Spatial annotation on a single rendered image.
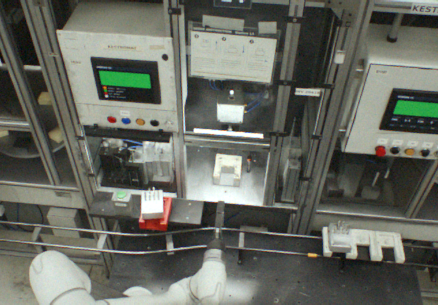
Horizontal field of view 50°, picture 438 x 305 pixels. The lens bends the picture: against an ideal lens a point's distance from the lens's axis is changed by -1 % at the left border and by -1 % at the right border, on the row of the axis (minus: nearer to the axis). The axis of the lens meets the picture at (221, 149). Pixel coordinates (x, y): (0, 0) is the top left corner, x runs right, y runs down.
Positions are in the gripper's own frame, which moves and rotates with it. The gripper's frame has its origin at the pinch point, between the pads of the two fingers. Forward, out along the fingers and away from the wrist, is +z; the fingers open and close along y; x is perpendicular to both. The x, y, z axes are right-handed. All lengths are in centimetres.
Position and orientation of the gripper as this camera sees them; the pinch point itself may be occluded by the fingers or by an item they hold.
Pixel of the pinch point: (220, 212)
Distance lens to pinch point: 201.9
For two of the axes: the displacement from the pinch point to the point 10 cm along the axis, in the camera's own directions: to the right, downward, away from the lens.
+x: -10.0, -0.8, 0.5
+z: 1.0, -7.2, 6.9
